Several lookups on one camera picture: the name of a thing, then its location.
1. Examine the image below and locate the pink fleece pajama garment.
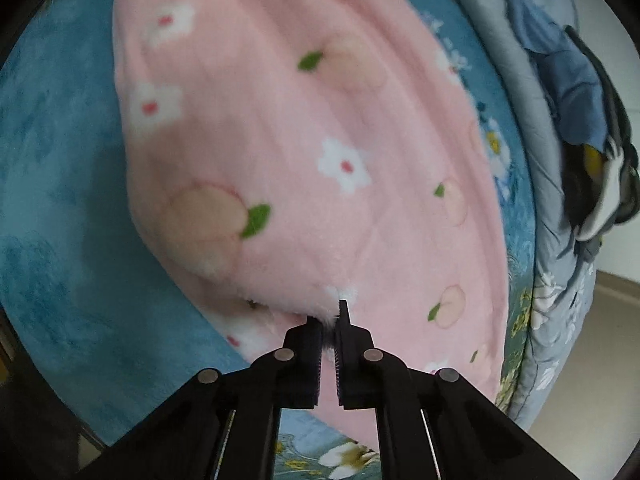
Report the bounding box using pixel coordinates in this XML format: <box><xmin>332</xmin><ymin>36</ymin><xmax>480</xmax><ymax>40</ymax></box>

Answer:
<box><xmin>112</xmin><ymin>0</ymin><xmax>510</xmax><ymax>453</ymax></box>

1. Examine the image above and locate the teal floral plush blanket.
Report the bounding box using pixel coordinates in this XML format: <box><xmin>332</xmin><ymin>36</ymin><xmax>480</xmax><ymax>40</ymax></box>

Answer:
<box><xmin>0</xmin><ymin>0</ymin><xmax>539</xmax><ymax>480</ymax></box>

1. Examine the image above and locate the grey floral quilt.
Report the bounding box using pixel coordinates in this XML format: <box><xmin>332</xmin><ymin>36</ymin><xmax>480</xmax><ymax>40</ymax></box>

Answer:
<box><xmin>458</xmin><ymin>0</ymin><xmax>597</xmax><ymax>429</ymax></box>

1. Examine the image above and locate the light blue garment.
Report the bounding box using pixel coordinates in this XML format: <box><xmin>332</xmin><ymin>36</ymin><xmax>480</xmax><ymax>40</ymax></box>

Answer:
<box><xmin>506</xmin><ymin>0</ymin><xmax>608</xmax><ymax>153</ymax></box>

